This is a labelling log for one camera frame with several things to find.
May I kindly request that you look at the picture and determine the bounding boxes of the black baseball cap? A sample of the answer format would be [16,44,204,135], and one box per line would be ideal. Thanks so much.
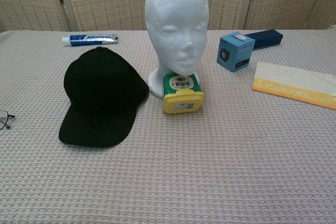
[58,46,150,148]

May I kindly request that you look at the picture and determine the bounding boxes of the white foam mannequin head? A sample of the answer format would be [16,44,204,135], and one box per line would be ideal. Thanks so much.
[144,0,211,98]

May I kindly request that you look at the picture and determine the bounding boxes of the green box with yellow lid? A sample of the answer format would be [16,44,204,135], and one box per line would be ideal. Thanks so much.
[162,73,206,115]

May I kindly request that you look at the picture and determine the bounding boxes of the woven checked tablecloth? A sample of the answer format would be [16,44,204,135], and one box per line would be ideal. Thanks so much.
[0,28,336,224]

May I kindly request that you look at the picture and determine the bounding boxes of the light blue cardboard box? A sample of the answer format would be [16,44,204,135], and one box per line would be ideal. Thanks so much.
[216,31,256,73]

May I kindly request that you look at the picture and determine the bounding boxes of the blue white toothpaste tube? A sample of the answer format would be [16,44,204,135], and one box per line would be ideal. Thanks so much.
[61,34,119,47]

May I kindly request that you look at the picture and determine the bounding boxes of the beige woven folding screen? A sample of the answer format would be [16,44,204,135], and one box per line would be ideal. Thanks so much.
[0,0,336,32]

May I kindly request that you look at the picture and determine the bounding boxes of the dark blue oblong case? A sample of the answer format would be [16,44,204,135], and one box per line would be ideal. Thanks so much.
[245,29,284,51]

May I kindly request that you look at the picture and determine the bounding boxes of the yellow white Lexicon book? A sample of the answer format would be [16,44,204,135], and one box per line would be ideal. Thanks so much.
[251,61,336,111]

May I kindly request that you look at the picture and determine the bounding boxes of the thin-framed eyeglasses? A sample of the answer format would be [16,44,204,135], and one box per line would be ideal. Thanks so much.
[0,110,16,131]

